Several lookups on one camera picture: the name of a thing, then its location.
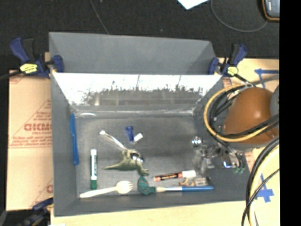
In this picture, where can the green and white marker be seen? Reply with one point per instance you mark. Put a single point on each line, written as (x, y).
(93, 168)

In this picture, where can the brown cardboard board, red print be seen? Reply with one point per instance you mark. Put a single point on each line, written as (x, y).
(28, 126)

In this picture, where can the teal dotted cloth piece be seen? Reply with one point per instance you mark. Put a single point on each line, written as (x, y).
(144, 186)

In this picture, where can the blue and white small clip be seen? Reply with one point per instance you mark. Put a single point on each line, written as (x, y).
(130, 132)

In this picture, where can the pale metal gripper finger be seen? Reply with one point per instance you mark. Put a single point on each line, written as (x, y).
(197, 142)
(201, 162)

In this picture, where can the small clear plastic piece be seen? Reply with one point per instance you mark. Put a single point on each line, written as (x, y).
(202, 181)

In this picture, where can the blue plastic knife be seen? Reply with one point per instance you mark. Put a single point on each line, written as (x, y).
(74, 138)

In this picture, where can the white plastic spork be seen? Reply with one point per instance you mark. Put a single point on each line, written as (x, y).
(110, 190)

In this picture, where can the green toy dinosaur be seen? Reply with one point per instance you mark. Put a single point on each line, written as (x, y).
(127, 163)

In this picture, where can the grey metal bin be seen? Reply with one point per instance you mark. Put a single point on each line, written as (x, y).
(131, 55)

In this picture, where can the orange black marker, white cap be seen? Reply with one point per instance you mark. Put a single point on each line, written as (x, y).
(171, 175)

